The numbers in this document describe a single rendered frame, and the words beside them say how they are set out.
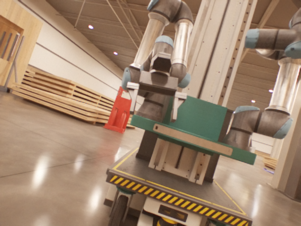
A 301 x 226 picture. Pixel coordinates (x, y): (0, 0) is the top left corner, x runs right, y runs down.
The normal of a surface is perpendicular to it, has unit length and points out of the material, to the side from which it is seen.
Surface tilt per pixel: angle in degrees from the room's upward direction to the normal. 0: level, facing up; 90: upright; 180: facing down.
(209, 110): 90
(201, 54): 90
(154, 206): 90
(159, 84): 67
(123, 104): 90
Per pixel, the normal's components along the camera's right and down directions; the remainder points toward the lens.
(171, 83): 0.14, -0.41
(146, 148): -0.05, -0.07
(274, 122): -0.47, -0.24
